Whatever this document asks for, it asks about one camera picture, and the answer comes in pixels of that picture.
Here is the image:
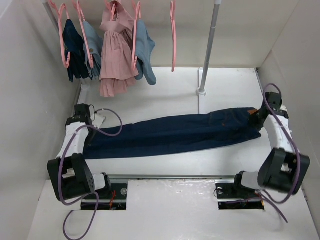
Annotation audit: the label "white rack base left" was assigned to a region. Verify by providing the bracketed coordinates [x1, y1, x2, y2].
[80, 79, 91, 92]

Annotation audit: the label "white rack base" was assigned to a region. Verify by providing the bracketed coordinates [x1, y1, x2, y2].
[80, 79, 91, 92]
[196, 67, 207, 114]

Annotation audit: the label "pink hanger holding dress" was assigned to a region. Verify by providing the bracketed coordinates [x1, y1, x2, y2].
[102, 0, 121, 22]

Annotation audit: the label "pink hanger far left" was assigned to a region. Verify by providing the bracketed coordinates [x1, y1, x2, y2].
[48, 0, 71, 69]

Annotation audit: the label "grey rack pole right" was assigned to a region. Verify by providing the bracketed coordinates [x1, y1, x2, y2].
[198, 0, 222, 95]

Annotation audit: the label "hanging pink dress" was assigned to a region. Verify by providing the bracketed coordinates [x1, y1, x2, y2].
[99, 3, 138, 98]

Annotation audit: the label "empty pink hanger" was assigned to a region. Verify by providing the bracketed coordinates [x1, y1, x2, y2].
[170, 0, 177, 72]

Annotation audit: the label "hanging light blue garment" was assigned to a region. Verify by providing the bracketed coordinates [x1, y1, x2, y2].
[83, 21, 104, 80]

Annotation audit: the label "dark blue denim trousers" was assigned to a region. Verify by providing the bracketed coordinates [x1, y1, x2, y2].
[83, 107, 261, 160]

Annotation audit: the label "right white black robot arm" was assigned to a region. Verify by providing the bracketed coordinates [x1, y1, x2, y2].
[231, 92, 311, 197]

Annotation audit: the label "aluminium rail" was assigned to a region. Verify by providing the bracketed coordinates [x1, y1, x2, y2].
[108, 174, 235, 180]

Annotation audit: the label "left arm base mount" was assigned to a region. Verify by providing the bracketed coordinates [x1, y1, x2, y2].
[96, 178, 129, 211]

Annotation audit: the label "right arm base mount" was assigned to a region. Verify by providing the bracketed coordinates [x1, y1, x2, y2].
[213, 182, 265, 210]

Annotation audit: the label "purple cable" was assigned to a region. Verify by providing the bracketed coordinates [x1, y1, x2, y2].
[58, 108, 124, 240]
[259, 83, 302, 223]

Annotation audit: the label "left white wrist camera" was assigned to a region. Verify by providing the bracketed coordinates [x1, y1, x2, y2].
[91, 113, 106, 129]

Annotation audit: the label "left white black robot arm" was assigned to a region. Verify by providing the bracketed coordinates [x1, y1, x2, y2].
[47, 103, 112, 202]

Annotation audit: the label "hanging dark denim garment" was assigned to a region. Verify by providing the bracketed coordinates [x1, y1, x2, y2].
[63, 19, 89, 82]

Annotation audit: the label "grey rack pole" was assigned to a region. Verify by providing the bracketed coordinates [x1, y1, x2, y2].
[198, 0, 222, 95]
[41, 0, 59, 32]

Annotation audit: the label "grey rack pole left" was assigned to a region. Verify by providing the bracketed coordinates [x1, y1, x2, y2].
[41, 0, 59, 32]

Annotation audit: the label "hanging blue grey garment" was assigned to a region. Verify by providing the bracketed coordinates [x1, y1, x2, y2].
[135, 19, 157, 86]

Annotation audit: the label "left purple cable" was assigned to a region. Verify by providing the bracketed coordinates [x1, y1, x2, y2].
[58, 108, 124, 240]

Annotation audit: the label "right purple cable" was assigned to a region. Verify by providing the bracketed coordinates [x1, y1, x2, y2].
[259, 83, 302, 223]

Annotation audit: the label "white rack base right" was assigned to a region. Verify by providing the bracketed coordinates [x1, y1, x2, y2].
[196, 67, 207, 114]

